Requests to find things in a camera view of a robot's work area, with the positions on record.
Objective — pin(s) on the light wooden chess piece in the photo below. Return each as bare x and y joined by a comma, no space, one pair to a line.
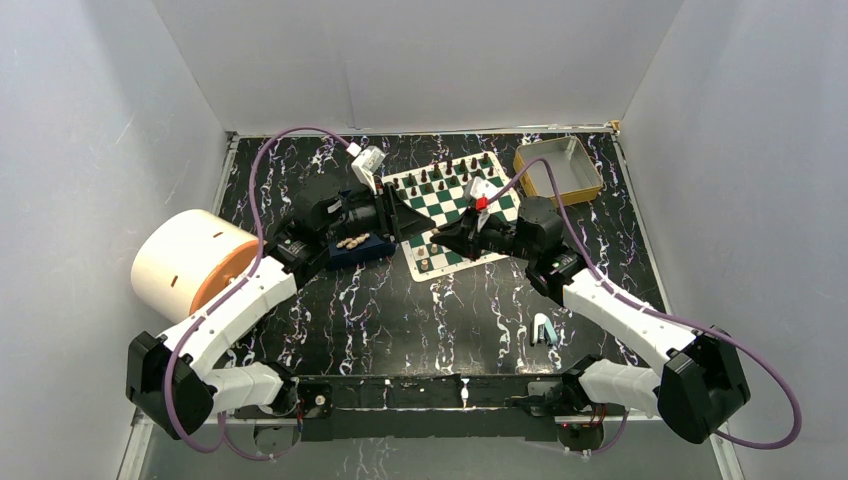
353,242

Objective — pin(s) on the green white chess board mat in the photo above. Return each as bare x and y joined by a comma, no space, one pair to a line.
443,206

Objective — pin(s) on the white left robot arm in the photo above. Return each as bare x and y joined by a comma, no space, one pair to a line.
174,377

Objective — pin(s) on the gold tin box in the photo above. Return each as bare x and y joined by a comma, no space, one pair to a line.
574,171

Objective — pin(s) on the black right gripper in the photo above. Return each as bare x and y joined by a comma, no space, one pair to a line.
461,237

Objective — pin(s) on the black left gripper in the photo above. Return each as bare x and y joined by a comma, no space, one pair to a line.
404,221

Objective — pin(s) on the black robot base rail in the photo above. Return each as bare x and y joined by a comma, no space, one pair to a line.
535,407

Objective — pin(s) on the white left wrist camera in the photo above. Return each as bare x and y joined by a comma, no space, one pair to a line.
366,162

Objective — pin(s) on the dark blue tin box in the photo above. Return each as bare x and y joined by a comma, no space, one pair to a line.
374,248

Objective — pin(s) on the white orange cylindrical appliance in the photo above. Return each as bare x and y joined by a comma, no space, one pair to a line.
188,260

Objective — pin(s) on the small white blue stapler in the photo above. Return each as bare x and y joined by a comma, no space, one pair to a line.
543,331

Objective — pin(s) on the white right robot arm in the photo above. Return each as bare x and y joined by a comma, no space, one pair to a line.
694,382

